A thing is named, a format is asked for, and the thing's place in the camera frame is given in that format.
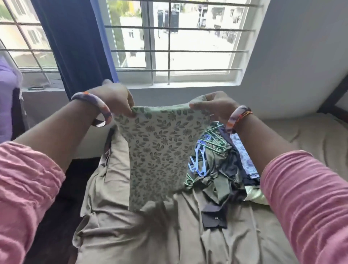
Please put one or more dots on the person's right hand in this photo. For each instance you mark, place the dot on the person's right hand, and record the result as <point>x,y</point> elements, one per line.
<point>220,106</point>

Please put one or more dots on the person's left hand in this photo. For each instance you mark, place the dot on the person's left hand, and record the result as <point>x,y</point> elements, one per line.
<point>117,98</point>

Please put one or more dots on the blue floral patterned garment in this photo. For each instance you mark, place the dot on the blue floral patterned garment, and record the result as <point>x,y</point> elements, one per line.
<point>244,155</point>

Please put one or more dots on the mint patterned clothes item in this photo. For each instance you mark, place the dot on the mint patterned clothes item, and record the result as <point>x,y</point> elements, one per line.
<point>157,152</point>

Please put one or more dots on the olive green button shirt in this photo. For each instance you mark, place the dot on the olive green button shirt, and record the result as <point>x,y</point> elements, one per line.
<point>220,185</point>

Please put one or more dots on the navy blue shorts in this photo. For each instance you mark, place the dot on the navy blue shorts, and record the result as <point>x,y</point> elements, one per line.
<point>215,217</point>

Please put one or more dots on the person's right forearm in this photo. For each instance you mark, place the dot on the person's right forearm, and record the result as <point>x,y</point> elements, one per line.
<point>261,141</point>

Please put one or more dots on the person's left forearm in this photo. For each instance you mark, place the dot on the person's left forearm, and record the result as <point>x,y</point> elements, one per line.
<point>60,133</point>

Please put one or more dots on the bed with beige sheet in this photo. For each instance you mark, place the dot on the bed with beige sheet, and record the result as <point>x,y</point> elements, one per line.
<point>136,234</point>

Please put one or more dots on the striped orange purple bangle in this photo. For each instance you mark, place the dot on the striped orange purple bangle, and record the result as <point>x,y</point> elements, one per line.
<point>98,100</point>

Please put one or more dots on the striped white purple bangle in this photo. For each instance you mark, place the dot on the striped white purple bangle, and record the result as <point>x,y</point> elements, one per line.
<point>236,117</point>

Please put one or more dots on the blue curtain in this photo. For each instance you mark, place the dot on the blue curtain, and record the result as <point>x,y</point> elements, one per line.
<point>70,43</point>

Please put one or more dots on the white framed window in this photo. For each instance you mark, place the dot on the white framed window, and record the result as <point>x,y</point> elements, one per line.
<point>149,32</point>

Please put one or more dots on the dark brown armchair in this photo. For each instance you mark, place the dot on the dark brown armchair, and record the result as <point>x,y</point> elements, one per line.
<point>19,117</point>

